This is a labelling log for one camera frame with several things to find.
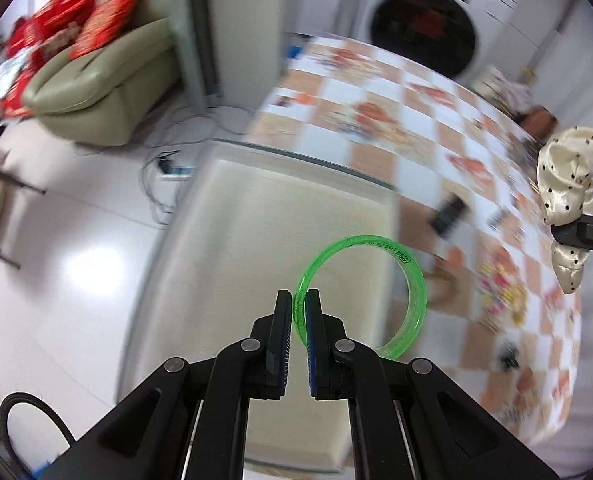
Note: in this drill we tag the checkered orange tablecloth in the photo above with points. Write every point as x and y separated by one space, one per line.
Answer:
497 320

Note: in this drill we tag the white power strip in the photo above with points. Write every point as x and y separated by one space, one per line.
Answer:
170 170

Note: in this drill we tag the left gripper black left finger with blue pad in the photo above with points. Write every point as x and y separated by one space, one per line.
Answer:
188 420

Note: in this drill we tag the red patterned cushion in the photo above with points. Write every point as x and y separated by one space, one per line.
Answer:
103 26

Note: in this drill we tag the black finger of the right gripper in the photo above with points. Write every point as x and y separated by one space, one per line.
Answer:
578 233

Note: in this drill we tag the green leather sofa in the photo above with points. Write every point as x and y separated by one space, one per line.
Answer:
99 98

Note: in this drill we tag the white washing machine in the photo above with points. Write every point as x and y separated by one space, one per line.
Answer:
452 37

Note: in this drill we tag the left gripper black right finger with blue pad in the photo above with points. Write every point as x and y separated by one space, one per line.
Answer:
409 420

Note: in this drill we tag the cream polka dot scrunchie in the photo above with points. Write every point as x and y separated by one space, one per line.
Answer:
565 186

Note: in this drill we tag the beige felt-lined tray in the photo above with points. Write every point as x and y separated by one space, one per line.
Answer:
248 225

